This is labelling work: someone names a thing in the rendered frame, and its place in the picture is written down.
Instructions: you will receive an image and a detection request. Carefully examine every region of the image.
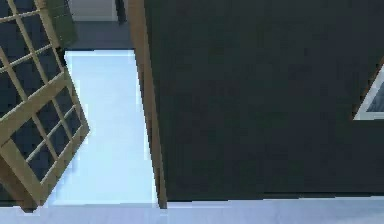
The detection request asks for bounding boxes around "green cupboard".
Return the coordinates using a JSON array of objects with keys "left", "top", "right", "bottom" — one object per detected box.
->
[{"left": 45, "top": 0, "right": 80, "bottom": 51}]

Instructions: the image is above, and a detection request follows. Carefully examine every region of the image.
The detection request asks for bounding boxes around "tan glass-paned room door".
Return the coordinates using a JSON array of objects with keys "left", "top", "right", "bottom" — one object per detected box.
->
[{"left": 0, "top": 0, "right": 91, "bottom": 213}]

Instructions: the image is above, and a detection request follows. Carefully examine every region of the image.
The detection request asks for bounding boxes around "tan wooden door frame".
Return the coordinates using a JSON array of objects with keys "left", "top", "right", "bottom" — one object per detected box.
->
[{"left": 127, "top": 0, "right": 168, "bottom": 210}]

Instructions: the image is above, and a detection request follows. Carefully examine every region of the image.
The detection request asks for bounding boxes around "white cabinet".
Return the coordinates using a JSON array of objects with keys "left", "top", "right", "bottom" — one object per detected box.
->
[{"left": 69, "top": 0, "right": 120, "bottom": 22}]

